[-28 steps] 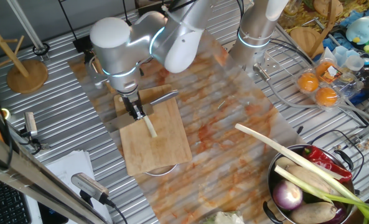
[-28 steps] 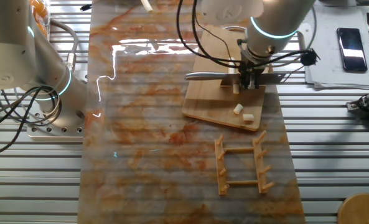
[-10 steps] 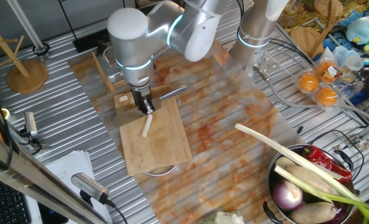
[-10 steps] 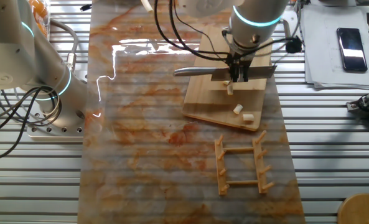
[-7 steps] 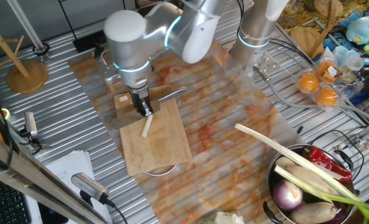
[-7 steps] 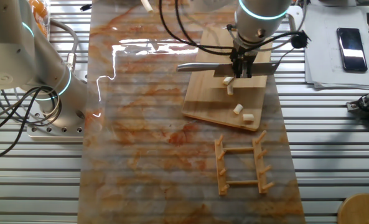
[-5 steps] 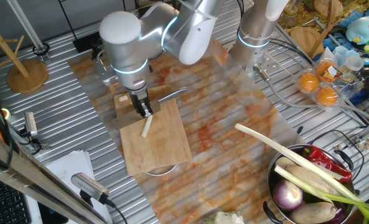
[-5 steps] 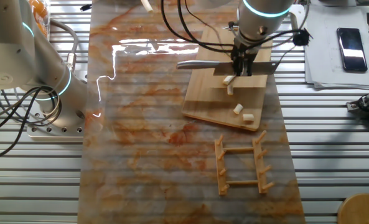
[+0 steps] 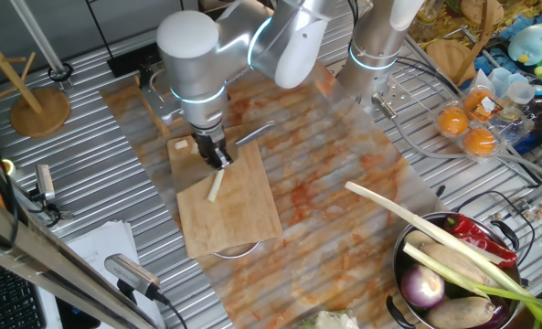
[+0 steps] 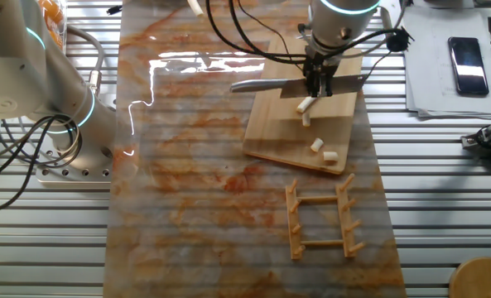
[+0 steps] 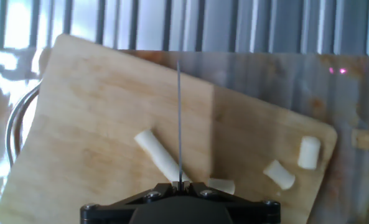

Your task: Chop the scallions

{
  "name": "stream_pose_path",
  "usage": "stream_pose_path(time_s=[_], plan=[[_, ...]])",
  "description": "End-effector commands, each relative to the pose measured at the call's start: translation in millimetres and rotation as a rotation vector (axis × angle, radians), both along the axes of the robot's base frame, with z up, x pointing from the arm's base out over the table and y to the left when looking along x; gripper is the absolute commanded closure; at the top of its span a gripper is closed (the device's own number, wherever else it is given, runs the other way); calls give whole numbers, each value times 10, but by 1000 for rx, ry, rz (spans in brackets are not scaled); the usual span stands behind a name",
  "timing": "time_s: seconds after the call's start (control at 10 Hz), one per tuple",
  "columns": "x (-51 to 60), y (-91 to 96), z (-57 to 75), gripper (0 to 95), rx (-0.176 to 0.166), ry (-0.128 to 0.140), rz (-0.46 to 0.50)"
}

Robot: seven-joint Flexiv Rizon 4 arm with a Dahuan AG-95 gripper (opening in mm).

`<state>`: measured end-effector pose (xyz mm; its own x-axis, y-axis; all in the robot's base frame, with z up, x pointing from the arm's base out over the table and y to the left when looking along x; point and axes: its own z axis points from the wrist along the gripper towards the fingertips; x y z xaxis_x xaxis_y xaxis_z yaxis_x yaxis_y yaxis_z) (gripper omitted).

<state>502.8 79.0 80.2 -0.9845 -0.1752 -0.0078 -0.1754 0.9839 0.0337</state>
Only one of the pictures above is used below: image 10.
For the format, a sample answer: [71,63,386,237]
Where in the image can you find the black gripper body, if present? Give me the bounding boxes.
[304,50,340,79]

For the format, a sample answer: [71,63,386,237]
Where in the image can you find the steel cleaver knife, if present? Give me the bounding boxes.
[229,74,368,99]

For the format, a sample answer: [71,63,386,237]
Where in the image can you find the white scallion stalk piece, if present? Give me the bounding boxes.
[296,95,319,114]

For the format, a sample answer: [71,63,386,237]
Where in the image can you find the wooden cutting board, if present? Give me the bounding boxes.
[243,36,364,175]

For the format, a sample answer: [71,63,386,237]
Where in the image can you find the wooden peg knife rack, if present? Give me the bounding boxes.
[285,172,367,261]

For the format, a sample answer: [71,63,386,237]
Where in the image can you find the black smartphone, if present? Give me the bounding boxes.
[448,36,490,97]

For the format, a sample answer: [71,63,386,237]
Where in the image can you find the marble pattern table mat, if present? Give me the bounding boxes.
[103,0,407,298]

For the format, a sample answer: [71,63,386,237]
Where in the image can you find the wooden mug tree stand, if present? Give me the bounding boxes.
[448,256,491,298]

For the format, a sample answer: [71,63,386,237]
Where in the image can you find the clear plastic fruit container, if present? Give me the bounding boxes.
[36,0,69,50]

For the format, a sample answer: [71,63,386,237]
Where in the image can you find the orange fruit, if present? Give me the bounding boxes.
[36,0,65,26]

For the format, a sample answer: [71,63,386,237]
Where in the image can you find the black gripper cable with clip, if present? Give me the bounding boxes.
[205,0,415,66]

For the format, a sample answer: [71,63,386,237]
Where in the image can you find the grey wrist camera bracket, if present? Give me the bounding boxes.
[378,4,396,31]

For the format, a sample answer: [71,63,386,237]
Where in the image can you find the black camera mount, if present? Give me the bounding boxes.
[460,119,491,165]

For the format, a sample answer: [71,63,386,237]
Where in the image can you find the grey hose with metal connector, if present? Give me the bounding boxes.
[65,25,107,99]

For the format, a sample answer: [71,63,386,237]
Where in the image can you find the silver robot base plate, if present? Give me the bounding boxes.
[35,131,114,186]

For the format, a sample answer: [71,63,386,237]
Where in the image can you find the black cable bundle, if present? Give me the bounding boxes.
[0,114,83,213]

